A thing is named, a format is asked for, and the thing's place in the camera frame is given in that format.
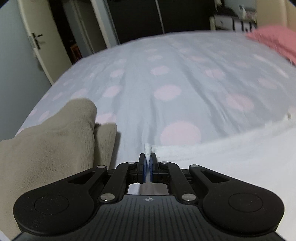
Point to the dark wardrobe doors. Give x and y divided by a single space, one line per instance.
87 27

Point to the beige headboard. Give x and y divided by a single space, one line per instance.
276 12

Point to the grey pink-dotted bed cover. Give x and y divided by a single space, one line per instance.
178 89

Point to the white drawer unit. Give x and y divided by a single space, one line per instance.
226 19

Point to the white t-shirt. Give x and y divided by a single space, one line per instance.
263 156

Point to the pink pillow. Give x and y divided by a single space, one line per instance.
279 38

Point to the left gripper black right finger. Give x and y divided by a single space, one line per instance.
189 185

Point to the cream door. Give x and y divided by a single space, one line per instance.
43 34

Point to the beige folded garment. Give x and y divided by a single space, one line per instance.
65 144

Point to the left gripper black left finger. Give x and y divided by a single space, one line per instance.
110 185

